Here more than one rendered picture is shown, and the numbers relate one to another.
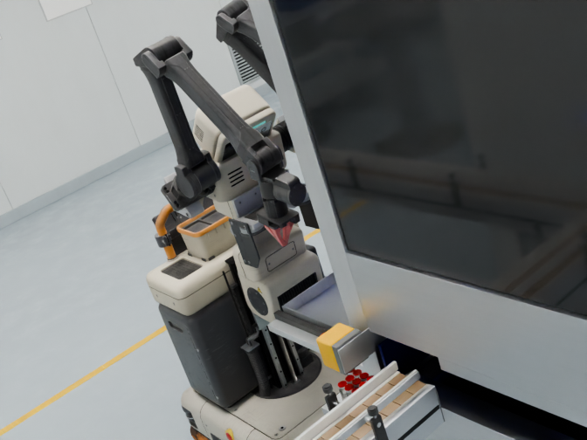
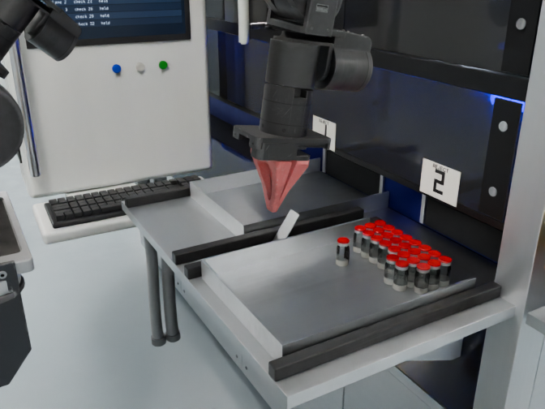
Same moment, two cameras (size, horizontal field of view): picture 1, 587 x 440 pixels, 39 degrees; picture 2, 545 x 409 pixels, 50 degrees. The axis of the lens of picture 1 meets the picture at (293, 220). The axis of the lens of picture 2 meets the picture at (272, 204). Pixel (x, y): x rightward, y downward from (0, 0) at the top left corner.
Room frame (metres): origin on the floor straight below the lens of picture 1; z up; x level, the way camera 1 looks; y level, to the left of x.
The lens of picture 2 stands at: (1.91, 0.70, 1.36)
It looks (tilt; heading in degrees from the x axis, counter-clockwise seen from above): 23 degrees down; 272
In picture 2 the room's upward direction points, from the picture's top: straight up
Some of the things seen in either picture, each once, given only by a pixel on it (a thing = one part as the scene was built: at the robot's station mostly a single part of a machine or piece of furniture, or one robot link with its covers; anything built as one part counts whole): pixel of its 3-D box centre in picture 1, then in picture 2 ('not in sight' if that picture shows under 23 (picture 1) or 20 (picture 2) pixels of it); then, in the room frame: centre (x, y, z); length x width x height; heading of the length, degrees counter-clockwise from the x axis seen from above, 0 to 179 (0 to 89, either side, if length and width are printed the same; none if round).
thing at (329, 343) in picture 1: (341, 347); not in sight; (1.51, -0.01, 0.99); 0.08 x 0.07 x 0.07; 32
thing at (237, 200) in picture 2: not in sight; (287, 194); (1.92, -0.45, 0.90); 0.34 x 0.26 x 0.04; 32
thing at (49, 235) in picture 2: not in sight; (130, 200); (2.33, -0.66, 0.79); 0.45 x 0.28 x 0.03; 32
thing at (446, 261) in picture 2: not in sight; (409, 251); (1.71, -0.18, 0.90); 0.18 x 0.02 x 0.05; 122
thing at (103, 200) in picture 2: not in sight; (132, 198); (2.30, -0.61, 0.82); 0.40 x 0.14 x 0.02; 30
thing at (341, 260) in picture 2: not in sight; (342, 252); (1.82, -0.17, 0.90); 0.02 x 0.02 x 0.04
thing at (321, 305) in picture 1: (361, 301); (333, 277); (1.84, -0.10, 0.90); 0.34 x 0.26 x 0.04; 32
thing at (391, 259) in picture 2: not in sight; (391, 269); (1.75, -0.12, 0.90); 0.02 x 0.02 x 0.05
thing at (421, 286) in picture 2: not in sight; (388, 257); (1.75, -0.16, 0.90); 0.18 x 0.02 x 0.05; 122
